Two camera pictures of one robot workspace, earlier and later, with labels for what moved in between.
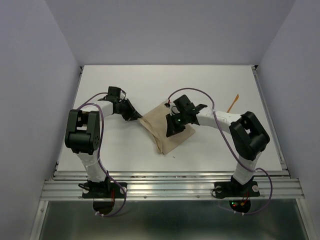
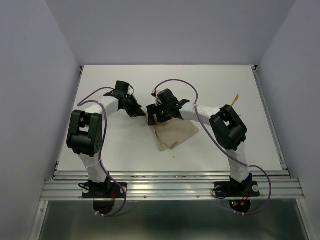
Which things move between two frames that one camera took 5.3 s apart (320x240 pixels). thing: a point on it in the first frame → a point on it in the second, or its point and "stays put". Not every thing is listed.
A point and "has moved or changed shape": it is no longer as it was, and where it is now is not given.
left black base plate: x=105 y=190 stays put
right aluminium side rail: x=261 y=90 stays put
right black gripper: x=171 y=129 → x=152 y=109
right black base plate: x=231 y=189 stays put
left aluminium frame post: x=36 y=228 stays put
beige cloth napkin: x=155 y=121 has moved or changed shape
